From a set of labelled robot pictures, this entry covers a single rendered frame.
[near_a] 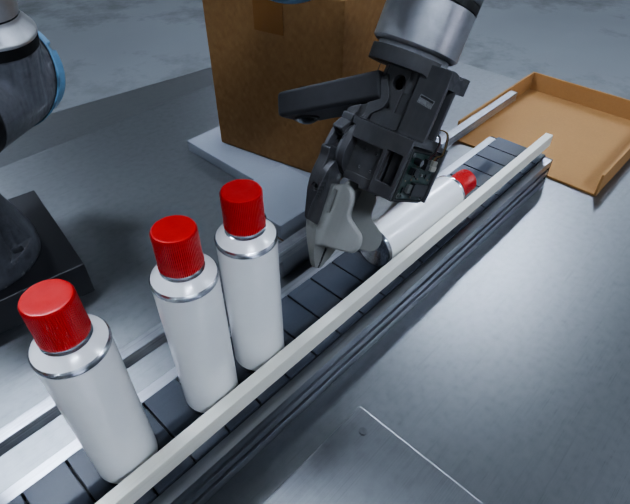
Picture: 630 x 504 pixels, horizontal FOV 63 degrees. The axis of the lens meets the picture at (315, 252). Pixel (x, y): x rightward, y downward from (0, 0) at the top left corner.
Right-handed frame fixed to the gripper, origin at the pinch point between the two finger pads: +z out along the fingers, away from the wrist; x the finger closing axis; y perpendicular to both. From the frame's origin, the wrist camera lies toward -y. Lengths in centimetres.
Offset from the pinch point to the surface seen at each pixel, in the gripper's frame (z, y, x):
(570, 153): -19, 5, 59
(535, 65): -69, -93, 314
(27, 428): 15.0, -3.0, -23.8
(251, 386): 11.0, 4.1, -8.3
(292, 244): 0.7, -3.0, 0.2
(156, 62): 13, -275, 171
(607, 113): -29, 4, 77
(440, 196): -7.4, 1.3, 20.9
